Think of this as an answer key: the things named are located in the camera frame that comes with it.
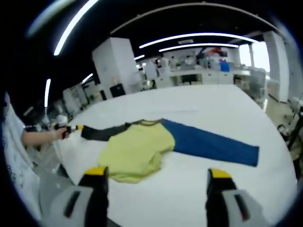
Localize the wide ceiling light strip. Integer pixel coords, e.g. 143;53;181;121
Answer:
53;0;100;57

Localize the long ceiling light strip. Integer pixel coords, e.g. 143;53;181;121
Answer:
158;43;239;52
139;32;259;49

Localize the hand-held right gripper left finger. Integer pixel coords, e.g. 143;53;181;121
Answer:
50;166;110;227

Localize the white lab counter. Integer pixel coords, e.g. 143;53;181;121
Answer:
153;68;235;88

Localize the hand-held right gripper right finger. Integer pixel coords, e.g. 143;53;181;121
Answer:
205;167;264;227

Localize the black chair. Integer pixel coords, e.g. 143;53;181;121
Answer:
109;83;125;98

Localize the yellow black blue garment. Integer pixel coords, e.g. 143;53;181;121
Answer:
80;118;260;184

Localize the person's white printed shirt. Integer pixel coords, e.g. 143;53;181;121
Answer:
0;91;41;215

